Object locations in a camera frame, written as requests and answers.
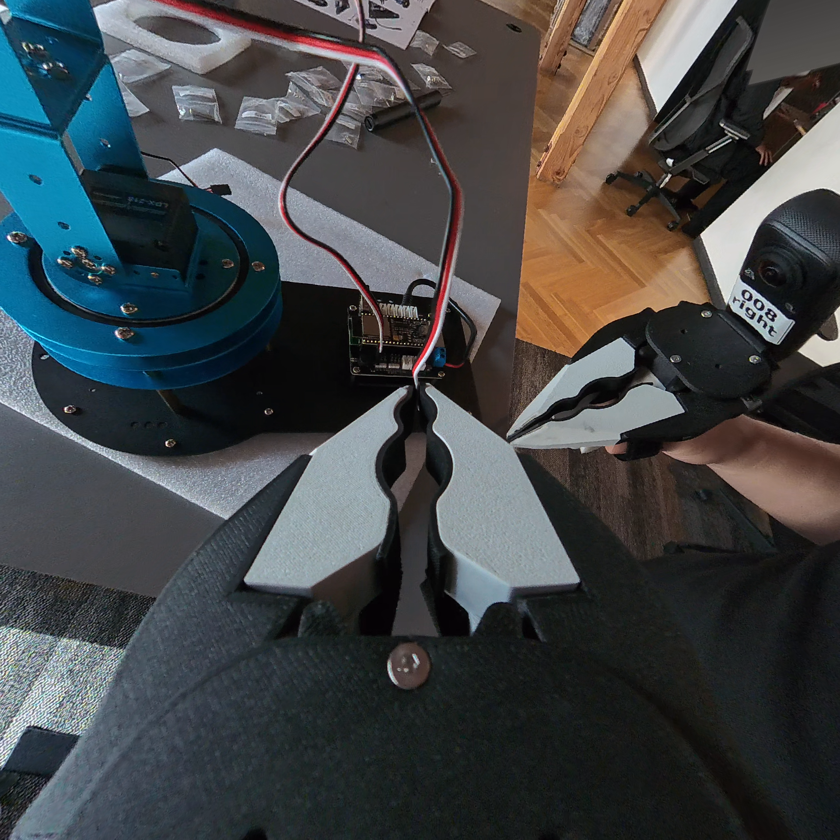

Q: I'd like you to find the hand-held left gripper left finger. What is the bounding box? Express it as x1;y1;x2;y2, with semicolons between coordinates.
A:
244;386;411;636

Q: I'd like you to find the grey office chair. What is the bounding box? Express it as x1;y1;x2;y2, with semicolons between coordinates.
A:
607;16;756;231

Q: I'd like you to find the black cylindrical tool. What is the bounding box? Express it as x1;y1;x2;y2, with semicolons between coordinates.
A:
364;91;454;132

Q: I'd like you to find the person's right hand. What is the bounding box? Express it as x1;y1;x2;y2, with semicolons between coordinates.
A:
604;420;729;466

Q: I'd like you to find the wooden post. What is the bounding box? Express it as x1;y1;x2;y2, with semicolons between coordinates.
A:
535;0;670;188
538;0;589;76

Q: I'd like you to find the control circuit board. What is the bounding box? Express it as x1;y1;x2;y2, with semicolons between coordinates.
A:
346;294;455;382

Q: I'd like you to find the dark desk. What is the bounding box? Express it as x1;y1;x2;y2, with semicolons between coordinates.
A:
0;0;546;585

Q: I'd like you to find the pile of small plastic bags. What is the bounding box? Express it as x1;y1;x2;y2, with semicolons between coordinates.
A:
108;29;476;148

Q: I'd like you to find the black round base plate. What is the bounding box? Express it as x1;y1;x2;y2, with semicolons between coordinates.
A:
31;279;483;457

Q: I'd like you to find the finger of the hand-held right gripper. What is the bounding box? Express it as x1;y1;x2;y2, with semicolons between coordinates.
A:
508;340;652;439
507;388;686;454

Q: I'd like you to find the black power cable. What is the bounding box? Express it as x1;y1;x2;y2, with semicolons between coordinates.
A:
406;278;479;368

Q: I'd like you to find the thin black cable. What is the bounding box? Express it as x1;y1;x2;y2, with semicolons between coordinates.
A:
141;152;232;196

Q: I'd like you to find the person's right forearm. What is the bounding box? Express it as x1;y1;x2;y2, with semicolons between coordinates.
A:
709;410;840;546

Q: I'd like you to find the white foam ring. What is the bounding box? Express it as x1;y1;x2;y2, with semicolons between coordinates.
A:
92;0;252;74

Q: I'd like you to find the printed instruction sheet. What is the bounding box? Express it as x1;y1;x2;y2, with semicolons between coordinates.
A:
298;0;437;48

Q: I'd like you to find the white foam sheet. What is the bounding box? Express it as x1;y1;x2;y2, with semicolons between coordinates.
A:
0;147;503;519

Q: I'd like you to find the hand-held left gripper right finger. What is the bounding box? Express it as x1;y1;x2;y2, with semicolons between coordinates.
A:
420;384;581;636

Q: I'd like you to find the red white black servo cable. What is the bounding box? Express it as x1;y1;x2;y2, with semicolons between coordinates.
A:
279;0;388;349
147;0;463;395

